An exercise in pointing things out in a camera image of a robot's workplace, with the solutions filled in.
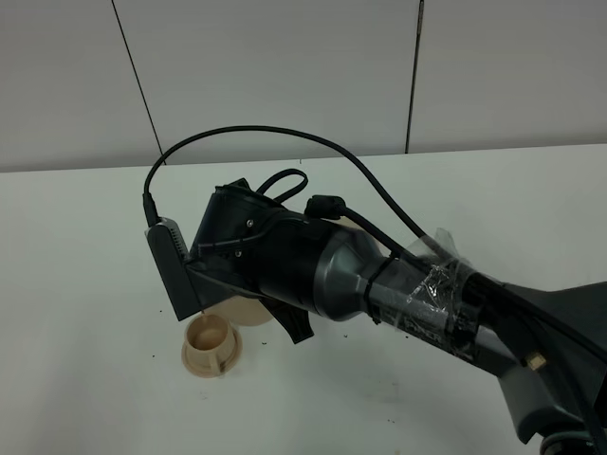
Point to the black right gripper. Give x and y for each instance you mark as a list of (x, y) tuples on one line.
[(249, 244)]

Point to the beige teapot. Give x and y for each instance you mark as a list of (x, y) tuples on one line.
[(241, 311)]

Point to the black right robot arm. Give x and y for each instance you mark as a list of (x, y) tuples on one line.
[(546, 348)]

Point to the beige teapot saucer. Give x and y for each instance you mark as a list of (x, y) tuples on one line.
[(345, 222)]

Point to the beige teacup near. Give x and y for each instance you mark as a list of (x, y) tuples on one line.
[(211, 347)]

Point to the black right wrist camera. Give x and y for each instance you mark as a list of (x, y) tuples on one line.
[(171, 254)]

